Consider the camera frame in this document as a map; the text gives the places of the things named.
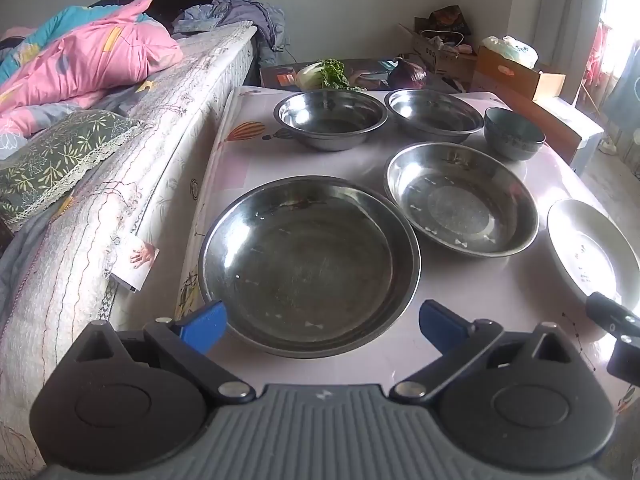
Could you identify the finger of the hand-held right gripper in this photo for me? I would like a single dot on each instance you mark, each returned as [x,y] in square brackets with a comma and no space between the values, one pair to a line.
[607,315]

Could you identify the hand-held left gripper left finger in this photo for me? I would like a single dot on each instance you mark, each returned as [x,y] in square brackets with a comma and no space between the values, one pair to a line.
[207,320]

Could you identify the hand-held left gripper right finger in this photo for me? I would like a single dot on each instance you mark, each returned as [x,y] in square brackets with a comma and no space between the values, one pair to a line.
[440,322]

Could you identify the white plate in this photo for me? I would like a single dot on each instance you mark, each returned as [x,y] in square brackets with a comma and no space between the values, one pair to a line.
[585,255]

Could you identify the large steel basin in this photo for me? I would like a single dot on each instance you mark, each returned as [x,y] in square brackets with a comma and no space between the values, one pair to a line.
[310,270]

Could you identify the medium steel plate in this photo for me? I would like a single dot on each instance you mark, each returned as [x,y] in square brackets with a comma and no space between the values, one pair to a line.
[460,205]

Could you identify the teal ceramic bowl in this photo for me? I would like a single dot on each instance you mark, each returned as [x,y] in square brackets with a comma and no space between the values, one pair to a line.
[512,142]

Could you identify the steel bowl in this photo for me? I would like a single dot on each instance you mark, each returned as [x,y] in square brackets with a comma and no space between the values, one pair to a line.
[430,115]
[325,120]

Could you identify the photo card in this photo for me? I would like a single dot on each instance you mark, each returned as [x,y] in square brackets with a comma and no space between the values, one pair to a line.
[137,260]

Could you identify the white shoe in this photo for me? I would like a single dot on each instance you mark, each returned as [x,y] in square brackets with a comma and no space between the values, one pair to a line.
[608,145]

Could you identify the pink checked tablecloth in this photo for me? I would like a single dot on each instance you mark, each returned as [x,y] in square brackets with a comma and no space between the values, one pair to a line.
[350,165]

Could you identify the large cardboard box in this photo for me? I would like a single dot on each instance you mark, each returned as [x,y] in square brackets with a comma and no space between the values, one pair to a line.
[565,130]

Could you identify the green floral pillow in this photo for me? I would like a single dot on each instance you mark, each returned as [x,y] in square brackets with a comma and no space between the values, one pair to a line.
[55,160]

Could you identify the blue hanging cloth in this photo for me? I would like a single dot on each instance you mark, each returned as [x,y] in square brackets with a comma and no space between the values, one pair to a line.
[627,90]

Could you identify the white quilted mattress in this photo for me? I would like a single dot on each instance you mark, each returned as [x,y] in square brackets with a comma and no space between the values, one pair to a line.
[190,90]

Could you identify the purple onion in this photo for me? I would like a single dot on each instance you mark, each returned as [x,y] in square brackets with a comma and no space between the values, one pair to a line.
[407,76]

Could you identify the brown cardboard box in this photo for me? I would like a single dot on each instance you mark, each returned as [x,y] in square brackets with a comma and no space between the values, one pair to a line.
[515,77]

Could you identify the pink hanging garment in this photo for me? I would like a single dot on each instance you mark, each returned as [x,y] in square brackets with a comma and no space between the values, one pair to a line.
[602,60]

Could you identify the napa cabbage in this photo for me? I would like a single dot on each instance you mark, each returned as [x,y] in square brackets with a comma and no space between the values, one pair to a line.
[312,77]

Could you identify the open cardboard box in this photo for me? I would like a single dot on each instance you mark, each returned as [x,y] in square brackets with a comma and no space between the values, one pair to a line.
[440,55]

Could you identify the white plastic bag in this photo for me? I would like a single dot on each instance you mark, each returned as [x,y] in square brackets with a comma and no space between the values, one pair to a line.
[510,50]

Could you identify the pink quilt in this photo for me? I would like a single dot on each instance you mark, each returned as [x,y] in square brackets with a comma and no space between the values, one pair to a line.
[90,60]

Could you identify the dark paper bag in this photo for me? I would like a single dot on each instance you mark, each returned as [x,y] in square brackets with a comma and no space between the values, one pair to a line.
[450,17]

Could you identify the grey clothes pile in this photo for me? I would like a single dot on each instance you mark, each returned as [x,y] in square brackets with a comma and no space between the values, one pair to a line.
[240,15]

